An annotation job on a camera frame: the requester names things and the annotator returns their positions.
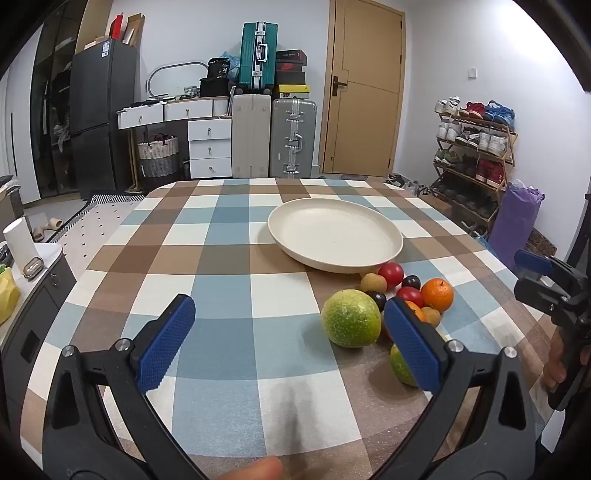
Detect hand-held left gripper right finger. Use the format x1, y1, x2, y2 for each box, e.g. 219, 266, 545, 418
369, 298, 539, 480

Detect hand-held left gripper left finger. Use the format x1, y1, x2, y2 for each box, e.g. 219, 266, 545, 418
41, 294, 209, 480

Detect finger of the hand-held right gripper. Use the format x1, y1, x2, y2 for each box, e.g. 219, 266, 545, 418
513, 272, 574, 320
515, 249, 585, 301

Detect small green guava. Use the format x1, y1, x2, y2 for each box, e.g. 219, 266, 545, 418
390, 344, 419, 387

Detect orange tangerine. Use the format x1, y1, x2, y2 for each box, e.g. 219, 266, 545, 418
421, 278, 454, 312
404, 300, 428, 324

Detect large green guava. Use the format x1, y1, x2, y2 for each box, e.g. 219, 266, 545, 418
321, 289, 383, 348

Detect cream round plate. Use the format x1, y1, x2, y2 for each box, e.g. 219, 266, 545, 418
268, 198, 404, 274

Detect person's right hand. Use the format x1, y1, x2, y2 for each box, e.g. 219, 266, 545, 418
542, 328, 566, 393

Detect person's left hand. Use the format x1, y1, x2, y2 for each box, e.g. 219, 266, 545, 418
217, 456, 284, 480

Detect brown doormat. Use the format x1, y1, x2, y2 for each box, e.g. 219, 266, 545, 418
526, 228, 559, 259

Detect purple bag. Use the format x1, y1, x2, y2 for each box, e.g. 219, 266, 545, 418
488, 181, 546, 271

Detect wooden shoe rack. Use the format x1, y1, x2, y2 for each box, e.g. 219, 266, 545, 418
431, 113, 519, 232

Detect grey side cabinet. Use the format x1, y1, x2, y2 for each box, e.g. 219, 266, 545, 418
0, 244, 78, 402

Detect shoe rack with shoes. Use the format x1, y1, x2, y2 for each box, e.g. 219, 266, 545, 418
433, 96, 515, 222

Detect dotted rug striped edge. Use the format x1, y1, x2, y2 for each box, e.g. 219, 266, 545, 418
48, 194, 148, 259

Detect pile of loose shoes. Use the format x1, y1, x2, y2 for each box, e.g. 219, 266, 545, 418
385, 173, 432, 197

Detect yellow plastic bag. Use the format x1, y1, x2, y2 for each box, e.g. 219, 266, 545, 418
0, 268, 21, 324

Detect white cylinder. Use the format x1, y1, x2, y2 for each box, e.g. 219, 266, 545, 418
4, 217, 38, 278

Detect woven basket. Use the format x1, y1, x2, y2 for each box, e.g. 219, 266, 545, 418
137, 134, 180, 178

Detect white drawer cabinet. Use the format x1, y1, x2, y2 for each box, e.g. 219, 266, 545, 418
187, 117, 233, 180

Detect beige suitcase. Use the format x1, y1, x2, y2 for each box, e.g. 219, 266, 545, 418
231, 93, 272, 179

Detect black refrigerator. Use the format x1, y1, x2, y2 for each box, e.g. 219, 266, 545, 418
69, 39, 141, 199

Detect white vanity desk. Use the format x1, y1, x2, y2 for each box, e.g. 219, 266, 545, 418
117, 98, 215, 131

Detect silver suitcase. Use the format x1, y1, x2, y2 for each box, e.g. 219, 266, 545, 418
271, 98, 318, 178

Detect wooden door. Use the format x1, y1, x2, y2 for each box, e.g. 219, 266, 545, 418
322, 0, 407, 178

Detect tall wardrobe glass doors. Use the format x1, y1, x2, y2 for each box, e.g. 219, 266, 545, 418
30, 0, 100, 204

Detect black storage box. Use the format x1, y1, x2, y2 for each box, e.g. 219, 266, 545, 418
199, 78, 230, 97

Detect oval mirror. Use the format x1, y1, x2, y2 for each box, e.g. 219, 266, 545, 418
146, 60, 208, 97

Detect blue plastic bag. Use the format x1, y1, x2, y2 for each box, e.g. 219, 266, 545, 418
221, 51, 242, 81

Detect black shoebox red logo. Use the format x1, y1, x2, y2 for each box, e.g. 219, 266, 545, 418
276, 61, 307, 86

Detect teal suitcase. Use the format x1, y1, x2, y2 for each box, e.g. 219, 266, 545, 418
239, 21, 279, 96

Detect open cardboard box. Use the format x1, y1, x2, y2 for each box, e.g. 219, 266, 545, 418
124, 13, 145, 47

